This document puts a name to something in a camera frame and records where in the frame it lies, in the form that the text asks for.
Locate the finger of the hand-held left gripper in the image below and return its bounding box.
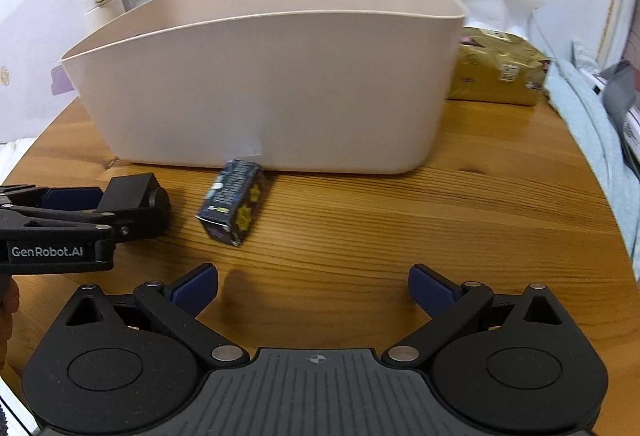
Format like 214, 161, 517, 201
0, 185, 105, 213
0, 203, 132, 243

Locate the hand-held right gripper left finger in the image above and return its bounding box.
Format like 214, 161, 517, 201
62, 263, 251, 372

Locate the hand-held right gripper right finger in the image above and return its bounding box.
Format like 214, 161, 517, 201
381, 263, 568, 370

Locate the black box-shaped device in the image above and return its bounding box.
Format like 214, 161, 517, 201
97, 173, 172, 247

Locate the small blue printed box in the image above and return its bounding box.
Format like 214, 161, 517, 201
196, 159, 266, 247

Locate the beige plastic storage bin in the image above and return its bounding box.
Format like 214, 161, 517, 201
60, 0, 467, 175

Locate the person's left hand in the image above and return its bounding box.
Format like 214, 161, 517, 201
0, 278, 22, 373

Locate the small purple plastic piece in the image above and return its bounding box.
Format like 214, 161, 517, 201
52, 66, 79, 97

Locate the cream thermos bottle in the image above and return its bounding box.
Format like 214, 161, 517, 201
80, 0, 123, 34

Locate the light blue blanket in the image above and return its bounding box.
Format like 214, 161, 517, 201
545, 40, 640, 277

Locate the gold tissue pack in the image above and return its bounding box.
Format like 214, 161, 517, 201
442, 0, 553, 107

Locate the white blood pressure monitor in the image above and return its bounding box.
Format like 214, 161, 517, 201
590, 70, 640, 154

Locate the floral headboard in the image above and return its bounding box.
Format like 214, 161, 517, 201
597, 0, 640, 76

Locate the white power cable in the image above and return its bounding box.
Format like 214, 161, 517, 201
527, 13, 559, 62

